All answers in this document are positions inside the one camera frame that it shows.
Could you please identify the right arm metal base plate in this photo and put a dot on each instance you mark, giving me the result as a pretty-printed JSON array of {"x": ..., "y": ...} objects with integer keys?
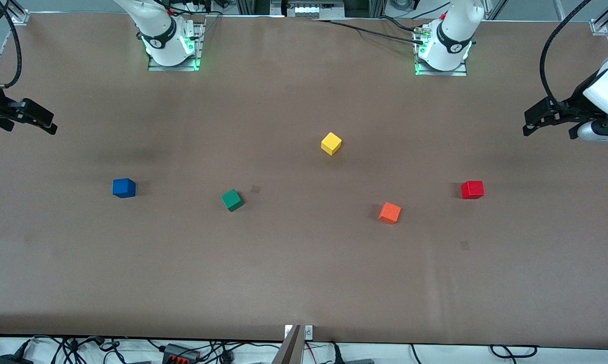
[{"x": 172, "y": 68}]

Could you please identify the blue cube block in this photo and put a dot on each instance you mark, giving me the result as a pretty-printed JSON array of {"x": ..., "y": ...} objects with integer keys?
[{"x": 124, "y": 188}]

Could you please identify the grey slanted post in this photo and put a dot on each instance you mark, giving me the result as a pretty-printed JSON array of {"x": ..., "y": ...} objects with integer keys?
[{"x": 291, "y": 351}]

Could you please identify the brown table cover sheet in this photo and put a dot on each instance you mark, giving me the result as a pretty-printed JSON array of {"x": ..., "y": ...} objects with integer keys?
[{"x": 304, "y": 283}]

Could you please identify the black floor adapter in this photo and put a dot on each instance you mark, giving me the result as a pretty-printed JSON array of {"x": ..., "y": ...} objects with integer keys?
[{"x": 10, "y": 360}]

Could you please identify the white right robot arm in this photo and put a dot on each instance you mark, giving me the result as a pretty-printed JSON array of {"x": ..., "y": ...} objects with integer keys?
[{"x": 162, "y": 48}]

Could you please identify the orange cube block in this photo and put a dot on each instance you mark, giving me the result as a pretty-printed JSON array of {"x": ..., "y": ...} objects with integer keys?
[{"x": 389, "y": 213}]

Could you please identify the red cube block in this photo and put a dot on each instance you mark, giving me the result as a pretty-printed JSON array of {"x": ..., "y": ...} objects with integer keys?
[{"x": 472, "y": 189}]

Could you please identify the metal table corner bracket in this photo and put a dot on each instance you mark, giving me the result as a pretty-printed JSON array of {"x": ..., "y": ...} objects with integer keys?
[
  {"x": 599, "y": 27},
  {"x": 20, "y": 17}
]

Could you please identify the black orange power strip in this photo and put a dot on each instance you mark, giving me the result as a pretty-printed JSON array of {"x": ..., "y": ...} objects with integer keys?
[{"x": 180, "y": 354}]

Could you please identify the grey electronics box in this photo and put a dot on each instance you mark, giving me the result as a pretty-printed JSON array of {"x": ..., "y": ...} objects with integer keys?
[{"x": 314, "y": 10}]

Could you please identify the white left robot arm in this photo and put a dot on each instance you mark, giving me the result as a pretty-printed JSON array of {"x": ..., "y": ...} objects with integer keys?
[{"x": 450, "y": 50}]

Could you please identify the green cube block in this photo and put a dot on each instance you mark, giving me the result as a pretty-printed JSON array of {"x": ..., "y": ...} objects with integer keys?
[{"x": 231, "y": 200}]

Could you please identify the yellow cube block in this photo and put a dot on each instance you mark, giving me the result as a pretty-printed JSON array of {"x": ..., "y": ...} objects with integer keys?
[{"x": 331, "y": 143}]

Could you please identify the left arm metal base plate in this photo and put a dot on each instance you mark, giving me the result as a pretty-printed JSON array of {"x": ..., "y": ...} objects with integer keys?
[{"x": 435, "y": 73}]

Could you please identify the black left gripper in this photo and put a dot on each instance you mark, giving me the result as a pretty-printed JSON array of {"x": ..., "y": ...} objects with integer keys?
[{"x": 575, "y": 102}]

